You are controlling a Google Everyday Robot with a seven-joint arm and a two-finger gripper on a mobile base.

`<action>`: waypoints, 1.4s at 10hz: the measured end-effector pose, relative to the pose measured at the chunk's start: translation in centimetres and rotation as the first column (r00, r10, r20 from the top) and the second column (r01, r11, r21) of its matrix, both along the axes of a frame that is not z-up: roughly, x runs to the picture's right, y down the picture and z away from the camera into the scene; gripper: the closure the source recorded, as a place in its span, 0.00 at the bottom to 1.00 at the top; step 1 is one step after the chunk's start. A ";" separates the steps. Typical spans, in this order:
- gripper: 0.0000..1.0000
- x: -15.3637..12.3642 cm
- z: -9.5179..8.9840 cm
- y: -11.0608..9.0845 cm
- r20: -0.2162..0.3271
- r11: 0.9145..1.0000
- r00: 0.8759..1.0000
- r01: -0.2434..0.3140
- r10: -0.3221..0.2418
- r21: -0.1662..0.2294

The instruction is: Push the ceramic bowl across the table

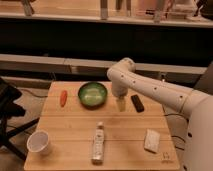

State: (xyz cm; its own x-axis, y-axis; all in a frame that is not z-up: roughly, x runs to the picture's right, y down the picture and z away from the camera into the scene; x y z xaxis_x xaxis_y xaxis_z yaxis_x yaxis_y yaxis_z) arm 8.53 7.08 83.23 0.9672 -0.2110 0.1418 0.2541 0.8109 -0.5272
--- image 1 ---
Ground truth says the orange carrot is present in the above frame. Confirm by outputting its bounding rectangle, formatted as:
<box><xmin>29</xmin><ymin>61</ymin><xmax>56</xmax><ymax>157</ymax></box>
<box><xmin>60</xmin><ymin>90</ymin><xmax>68</xmax><ymax>107</ymax></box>

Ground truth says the black tripod stand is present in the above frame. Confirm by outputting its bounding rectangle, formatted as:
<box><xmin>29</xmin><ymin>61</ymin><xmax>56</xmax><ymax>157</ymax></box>
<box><xmin>0</xmin><ymin>77</ymin><xmax>39</xmax><ymax>160</ymax></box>

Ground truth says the black remote control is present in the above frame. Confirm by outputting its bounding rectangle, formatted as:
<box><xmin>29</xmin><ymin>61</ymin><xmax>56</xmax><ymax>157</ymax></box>
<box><xmin>131</xmin><ymin>95</ymin><xmax>144</xmax><ymax>112</ymax></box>

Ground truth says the green ceramic bowl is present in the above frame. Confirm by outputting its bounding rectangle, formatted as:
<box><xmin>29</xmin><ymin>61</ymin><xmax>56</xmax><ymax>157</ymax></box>
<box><xmin>78</xmin><ymin>82</ymin><xmax>108</xmax><ymax>107</ymax></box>

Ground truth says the white plastic cup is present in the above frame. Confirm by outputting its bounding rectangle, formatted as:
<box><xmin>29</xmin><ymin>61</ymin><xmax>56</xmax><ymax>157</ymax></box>
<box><xmin>27</xmin><ymin>130</ymin><xmax>52</xmax><ymax>155</ymax></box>

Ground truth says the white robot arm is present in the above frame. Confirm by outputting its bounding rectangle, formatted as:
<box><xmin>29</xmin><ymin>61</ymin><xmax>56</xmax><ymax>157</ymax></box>
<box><xmin>107</xmin><ymin>58</ymin><xmax>213</xmax><ymax>171</ymax></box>

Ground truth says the black floor cable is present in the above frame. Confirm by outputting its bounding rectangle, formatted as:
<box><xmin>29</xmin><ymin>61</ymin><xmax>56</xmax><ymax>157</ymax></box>
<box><xmin>163</xmin><ymin>113</ymin><xmax>189</xmax><ymax>152</ymax></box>

